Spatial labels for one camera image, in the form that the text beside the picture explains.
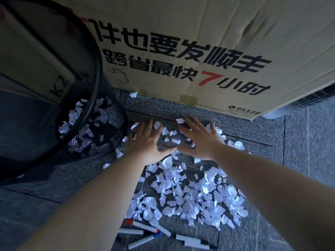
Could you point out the person's left little finger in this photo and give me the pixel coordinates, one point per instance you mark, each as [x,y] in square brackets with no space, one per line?
[131,139]

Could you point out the person's left middle finger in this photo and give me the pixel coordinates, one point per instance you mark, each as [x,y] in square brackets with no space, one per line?
[149,127]

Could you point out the person's left hand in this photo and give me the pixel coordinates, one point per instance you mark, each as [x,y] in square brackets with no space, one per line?
[146,148]

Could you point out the plain brown cardboard box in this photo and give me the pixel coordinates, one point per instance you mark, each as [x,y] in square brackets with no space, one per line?
[28,62]

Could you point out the person's right little finger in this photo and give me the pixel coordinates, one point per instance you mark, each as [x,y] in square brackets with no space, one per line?
[213,128]

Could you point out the blue cap white marker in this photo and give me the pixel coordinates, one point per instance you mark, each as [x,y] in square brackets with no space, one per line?
[142,241]

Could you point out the person's right thumb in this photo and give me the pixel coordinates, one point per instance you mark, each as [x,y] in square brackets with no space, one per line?
[184,149]

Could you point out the pile of white paper scraps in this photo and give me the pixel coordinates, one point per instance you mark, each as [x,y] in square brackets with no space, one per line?
[193,196]

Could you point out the person's right forearm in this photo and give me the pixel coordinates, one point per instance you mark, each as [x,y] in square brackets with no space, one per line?
[274,196]

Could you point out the paper scraps inside wastebasket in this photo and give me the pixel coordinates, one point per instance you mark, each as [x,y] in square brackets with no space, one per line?
[86,138]

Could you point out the person's right middle finger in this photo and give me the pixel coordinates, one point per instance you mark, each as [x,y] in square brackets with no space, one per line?
[192,124]

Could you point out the red cap white marker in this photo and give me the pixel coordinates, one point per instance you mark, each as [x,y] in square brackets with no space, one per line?
[142,226]

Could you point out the person's left thumb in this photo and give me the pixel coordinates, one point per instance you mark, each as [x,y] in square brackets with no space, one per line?
[167,151]

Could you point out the large printed cardboard box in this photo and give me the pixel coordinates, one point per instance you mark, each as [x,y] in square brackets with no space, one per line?
[209,28]

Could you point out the person's left forearm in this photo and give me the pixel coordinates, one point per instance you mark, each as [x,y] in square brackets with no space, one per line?
[99,206]

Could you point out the black mesh wastebasket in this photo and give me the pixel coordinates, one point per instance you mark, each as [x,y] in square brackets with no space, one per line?
[110,143]

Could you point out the person's right hand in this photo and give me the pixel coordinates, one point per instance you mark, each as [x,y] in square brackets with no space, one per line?
[204,145]

